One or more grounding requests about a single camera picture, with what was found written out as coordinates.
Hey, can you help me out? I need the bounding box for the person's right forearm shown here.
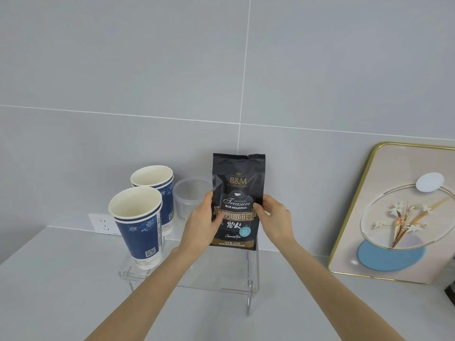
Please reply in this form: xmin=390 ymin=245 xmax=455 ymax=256
xmin=265 ymin=238 xmax=394 ymax=341

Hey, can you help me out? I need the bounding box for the person's left forearm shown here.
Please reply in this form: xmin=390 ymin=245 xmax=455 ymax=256
xmin=83 ymin=245 xmax=211 ymax=341

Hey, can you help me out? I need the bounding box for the gold framed flower picture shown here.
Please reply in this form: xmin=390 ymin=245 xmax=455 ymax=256
xmin=327 ymin=141 xmax=455 ymax=285

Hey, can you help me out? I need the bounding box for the black coffee bean bag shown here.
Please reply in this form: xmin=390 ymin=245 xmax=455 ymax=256
xmin=209 ymin=153 xmax=266 ymax=251

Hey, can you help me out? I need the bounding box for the person's left hand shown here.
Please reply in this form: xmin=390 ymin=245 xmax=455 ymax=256
xmin=177 ymin=190 xmax=228 ymax=260

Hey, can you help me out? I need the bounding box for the blue and white paper cup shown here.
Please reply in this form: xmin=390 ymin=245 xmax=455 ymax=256
xmin=108 ymin=187 xmax=163 ymax=222
xmin=113 ymin=202 xmax=165 ymax=270
xmin=130 ymin=165 xmax=174 ymax=191
xmin=133 ymin=175 xmax=176 ymax=237

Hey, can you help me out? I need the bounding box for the clear acrylic shelf riser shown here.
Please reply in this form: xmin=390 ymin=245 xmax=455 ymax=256
xmin=117 ymin=226 xmax=260 ymax=319

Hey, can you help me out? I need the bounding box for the person's right hand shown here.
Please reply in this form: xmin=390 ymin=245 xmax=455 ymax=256
xmin=254 ymin=194 xmax=299 ymax=251

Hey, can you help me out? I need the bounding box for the clear plastic container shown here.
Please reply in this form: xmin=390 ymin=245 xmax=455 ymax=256
xmin=173 ymin=178 xmax=213 ymax=228

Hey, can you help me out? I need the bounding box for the white wall socket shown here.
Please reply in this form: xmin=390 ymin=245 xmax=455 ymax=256
xmin=88 ymin=213 xmax=122 ymax=237

